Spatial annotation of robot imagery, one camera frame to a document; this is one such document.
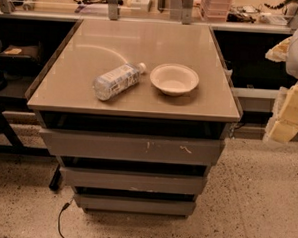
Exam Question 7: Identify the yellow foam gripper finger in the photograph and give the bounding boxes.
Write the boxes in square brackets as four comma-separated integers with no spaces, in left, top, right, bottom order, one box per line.
[264,37,291,63]
[263,82,298,144]

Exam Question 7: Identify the grey drawer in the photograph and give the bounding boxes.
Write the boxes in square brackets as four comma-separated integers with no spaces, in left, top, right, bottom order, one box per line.
[60,168,207,195]
[74,194,196,216]
[40,128,225,165]

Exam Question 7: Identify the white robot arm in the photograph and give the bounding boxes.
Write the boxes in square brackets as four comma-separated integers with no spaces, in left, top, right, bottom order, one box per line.
[263,29,298,146]

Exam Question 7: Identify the grey drawer cabinet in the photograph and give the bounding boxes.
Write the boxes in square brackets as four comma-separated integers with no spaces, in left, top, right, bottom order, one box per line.
[27,19,241,216]

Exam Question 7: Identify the grey bottom drawer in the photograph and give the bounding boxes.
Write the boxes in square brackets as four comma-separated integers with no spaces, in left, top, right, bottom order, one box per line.
[74,194,196,216]

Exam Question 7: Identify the grey top drawer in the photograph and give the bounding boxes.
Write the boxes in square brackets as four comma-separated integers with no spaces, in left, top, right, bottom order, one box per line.
[40,128,225,165]

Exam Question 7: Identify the pink stacked containers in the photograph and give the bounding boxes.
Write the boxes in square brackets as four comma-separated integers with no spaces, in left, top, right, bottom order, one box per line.
[200,0,232,22]

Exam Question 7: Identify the white paper bowl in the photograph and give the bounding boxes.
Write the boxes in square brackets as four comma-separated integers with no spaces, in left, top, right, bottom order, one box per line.
[150,63,199,96]

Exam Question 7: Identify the white box on shelf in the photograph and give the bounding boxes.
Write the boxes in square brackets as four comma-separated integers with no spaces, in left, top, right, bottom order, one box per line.
[131,0,152,12]

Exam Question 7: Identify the clear plastic water bottle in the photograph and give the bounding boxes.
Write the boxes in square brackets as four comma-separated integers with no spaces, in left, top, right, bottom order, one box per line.
[93,62,147,101]

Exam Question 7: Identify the dark box under shelf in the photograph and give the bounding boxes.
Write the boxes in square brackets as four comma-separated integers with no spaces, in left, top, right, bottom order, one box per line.
[0,42,42,75]

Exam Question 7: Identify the black floor cable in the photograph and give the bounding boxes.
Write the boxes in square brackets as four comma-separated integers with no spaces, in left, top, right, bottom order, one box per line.
[56,201,72,238]

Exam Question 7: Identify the black table frame left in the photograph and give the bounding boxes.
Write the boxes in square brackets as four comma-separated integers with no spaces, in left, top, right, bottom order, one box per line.
[0,102,67,192]

